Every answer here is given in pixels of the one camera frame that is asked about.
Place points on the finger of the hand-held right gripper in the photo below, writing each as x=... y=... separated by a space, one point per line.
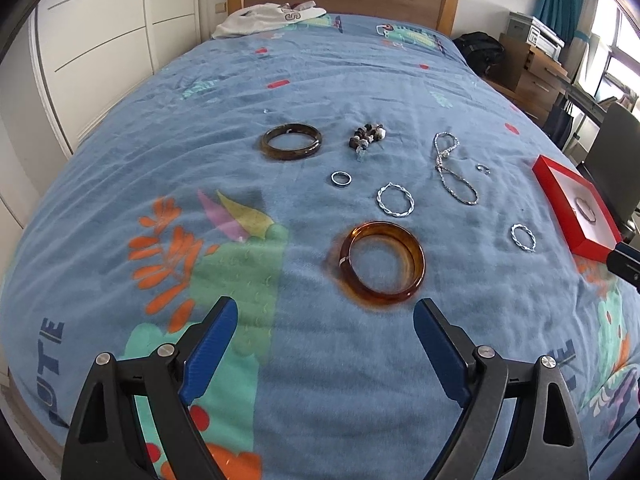
x=625 y=262

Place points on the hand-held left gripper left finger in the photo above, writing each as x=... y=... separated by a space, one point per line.
x=210 y=355

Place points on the dark blue bag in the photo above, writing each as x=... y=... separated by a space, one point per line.
x=557 y=122

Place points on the black backpack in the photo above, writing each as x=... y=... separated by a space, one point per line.
x=477 y=50

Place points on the dark brown bangle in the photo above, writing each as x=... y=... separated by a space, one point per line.
x=292 y=153

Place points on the glass desk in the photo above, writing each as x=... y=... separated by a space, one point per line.
x=585 y=97

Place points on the amber translucent bangle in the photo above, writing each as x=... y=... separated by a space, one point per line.
x=380 y=296

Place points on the red jewelry box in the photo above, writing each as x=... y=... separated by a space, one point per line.
x=590 y=250

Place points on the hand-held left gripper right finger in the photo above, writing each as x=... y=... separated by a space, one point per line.
x=440 y=355

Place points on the white printer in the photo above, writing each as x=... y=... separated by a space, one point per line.
x=537 y=35

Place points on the white clothes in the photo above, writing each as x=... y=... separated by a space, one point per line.
x=250 y=20

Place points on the blue printed blanket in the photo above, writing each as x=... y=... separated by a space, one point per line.
x=300 y=85

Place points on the twisted silver hoop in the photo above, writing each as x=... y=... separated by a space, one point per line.
x=378 y=200
x=512 y=236

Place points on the white wardrobe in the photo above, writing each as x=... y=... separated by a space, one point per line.
x=100 y=35

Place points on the thin silver bangle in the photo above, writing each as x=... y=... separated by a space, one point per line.
x=577 y=207

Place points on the tiny silver ear cuff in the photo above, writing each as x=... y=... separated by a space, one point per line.
x=484 y=172

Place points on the grey office chair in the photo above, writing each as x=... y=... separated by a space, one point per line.
x=617 y=135

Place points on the wooden drawer cabinet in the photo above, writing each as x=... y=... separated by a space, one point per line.
x=530 y=85

